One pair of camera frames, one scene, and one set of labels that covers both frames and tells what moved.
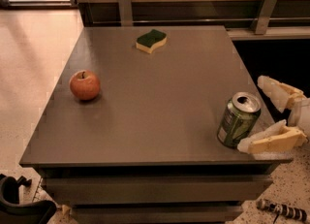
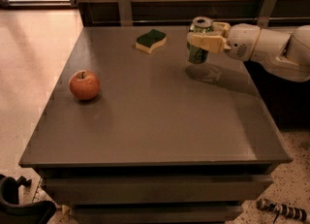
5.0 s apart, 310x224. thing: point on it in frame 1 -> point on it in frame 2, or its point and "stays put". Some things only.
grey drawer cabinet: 129,131 stays put
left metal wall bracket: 125,8 stays put
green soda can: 238,118 -> 200,25
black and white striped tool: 282,208 stays put
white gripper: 302,113 -> 242,42
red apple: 84,84 stays put
